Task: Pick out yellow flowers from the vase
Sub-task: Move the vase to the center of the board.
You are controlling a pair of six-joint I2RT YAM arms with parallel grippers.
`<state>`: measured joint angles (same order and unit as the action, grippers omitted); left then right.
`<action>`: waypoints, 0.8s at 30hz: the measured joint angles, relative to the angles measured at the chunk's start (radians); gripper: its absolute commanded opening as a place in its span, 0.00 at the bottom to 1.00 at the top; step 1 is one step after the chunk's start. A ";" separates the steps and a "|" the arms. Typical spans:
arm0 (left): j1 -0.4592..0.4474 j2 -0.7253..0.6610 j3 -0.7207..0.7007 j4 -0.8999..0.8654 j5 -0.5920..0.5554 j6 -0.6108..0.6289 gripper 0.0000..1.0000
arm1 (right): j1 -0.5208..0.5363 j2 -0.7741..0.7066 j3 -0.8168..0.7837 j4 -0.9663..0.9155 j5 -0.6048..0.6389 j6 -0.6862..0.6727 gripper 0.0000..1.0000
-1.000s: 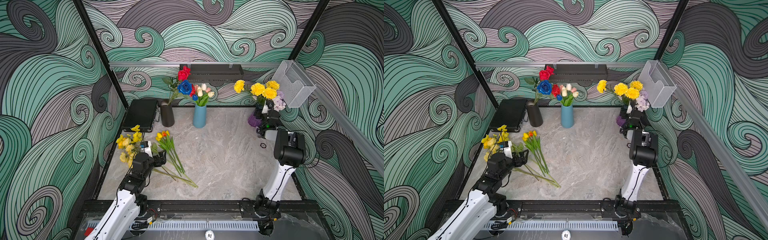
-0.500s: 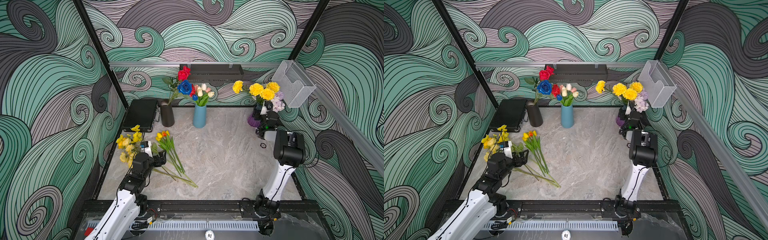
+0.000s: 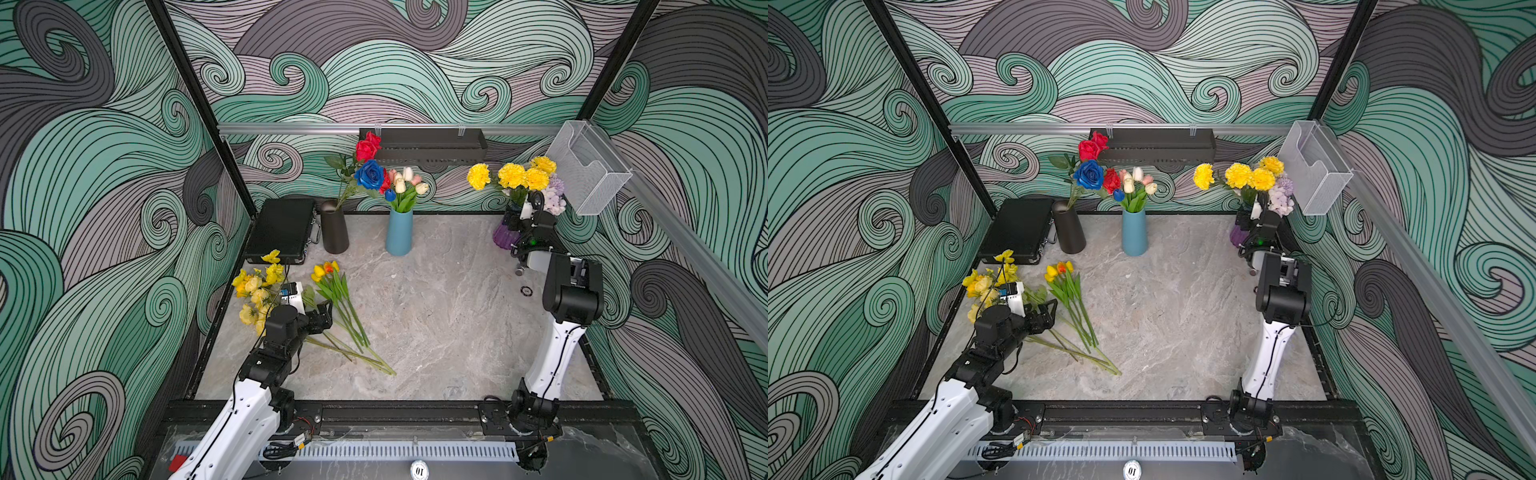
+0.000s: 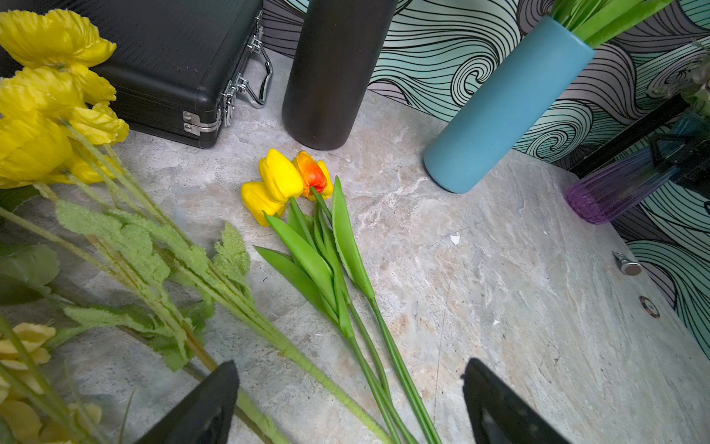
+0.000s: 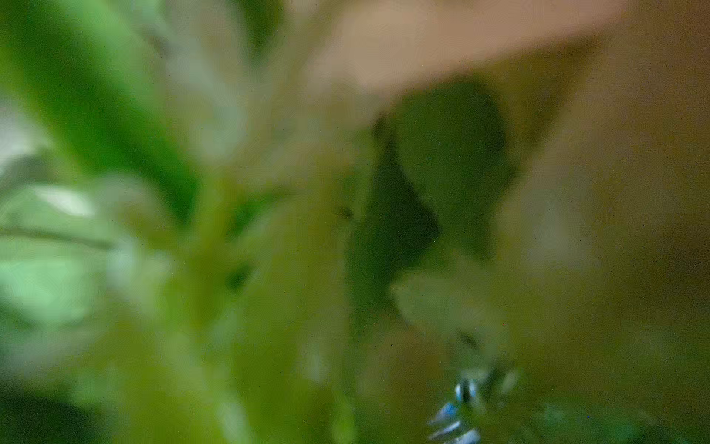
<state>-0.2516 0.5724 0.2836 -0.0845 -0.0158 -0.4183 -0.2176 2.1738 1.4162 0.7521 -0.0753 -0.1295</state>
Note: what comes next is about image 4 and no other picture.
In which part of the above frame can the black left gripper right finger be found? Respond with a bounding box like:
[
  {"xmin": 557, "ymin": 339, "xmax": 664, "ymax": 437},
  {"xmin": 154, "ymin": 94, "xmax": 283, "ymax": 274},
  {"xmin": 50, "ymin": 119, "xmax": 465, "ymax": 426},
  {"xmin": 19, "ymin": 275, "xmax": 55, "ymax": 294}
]
[{"xmin": 462, "ymin": 358, "xmax": 569, "ymax": 444}]

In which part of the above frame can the pale yellow blossom spray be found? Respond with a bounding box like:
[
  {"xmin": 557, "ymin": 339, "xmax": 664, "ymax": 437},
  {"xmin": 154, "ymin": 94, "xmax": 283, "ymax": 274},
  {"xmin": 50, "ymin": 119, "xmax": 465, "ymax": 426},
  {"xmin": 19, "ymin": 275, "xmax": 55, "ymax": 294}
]
[{"xmin": 1, "ymin": 323, "xmax": 103, "ymax": 443}]

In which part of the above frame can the teal ceramic vase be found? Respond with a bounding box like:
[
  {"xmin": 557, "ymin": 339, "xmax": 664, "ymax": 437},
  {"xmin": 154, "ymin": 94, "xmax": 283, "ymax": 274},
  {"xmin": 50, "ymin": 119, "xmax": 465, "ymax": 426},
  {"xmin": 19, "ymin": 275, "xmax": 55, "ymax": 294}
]
[{"xmin": 423, "ymin": 16, "xmax": 595, "ymax": 194}]

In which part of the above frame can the purple glass vase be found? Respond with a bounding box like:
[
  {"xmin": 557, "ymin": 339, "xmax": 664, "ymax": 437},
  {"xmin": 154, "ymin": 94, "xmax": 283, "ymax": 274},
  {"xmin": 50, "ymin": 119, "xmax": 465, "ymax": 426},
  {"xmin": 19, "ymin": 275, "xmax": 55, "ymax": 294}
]
[{"xmin": 565, "ymin": 111, "xmax": 709, "ymax": 225}]

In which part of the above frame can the black ribbed hard case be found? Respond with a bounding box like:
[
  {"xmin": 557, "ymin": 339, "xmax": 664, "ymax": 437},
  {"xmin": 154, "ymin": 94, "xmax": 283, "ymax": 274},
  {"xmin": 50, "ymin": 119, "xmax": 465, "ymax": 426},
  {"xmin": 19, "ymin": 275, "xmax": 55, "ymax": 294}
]
[{"xmin": 1, "ymin": 0, "xmax": 274, "ymax": 148}]

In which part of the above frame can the yellow ranunculus stem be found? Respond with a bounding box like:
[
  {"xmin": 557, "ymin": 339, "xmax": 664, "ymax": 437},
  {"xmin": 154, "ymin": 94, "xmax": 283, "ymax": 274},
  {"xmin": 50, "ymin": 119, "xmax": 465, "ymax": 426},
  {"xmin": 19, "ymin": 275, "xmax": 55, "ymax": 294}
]
[{"xmin": 1, "ymin": 9, "xmax": 390, "ymax": 442}]

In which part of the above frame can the orange yellow tulip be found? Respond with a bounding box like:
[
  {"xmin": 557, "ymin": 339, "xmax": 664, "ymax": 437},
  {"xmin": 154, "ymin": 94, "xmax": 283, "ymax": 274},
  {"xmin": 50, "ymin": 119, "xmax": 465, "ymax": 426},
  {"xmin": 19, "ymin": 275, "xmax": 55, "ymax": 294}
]
[{"xmin": 293, "ymin": 151, "xmax": 441, "ymax": 443}]

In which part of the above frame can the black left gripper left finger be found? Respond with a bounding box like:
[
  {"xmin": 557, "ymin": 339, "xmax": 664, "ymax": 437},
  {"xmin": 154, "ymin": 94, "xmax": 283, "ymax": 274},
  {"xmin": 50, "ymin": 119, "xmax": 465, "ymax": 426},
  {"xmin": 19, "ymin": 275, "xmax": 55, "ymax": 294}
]
[{"xmin": 138, "ymin": 361, "xmax": 240, "ymax": 444}]

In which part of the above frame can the black cylindrical vase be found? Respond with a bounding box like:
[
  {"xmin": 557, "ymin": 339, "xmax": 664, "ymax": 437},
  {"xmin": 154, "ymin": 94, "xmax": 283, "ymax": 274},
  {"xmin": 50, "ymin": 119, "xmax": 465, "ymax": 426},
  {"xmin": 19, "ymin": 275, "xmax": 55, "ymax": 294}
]
[{"xmin": 282, "ymin": 0, "xmax": 398, "ymax": 151}]

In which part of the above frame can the yellow tulip bouquet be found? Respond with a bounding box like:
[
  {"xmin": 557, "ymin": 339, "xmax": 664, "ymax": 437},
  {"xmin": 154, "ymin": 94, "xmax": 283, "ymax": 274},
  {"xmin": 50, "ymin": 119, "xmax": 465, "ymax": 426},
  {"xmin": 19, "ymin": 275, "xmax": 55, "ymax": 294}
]
[{"xmin": 550, "ymin": 0, "xmax": 672, "ymax": 48}]

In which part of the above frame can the yellow flower bunch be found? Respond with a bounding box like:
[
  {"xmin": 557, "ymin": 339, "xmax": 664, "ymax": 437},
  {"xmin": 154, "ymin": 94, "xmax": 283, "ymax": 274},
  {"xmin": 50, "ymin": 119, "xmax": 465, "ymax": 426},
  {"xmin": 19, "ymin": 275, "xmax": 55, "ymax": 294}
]
[{"xmin": 0, "ymin": 182, "xmax": 295, "ymax": 444}]

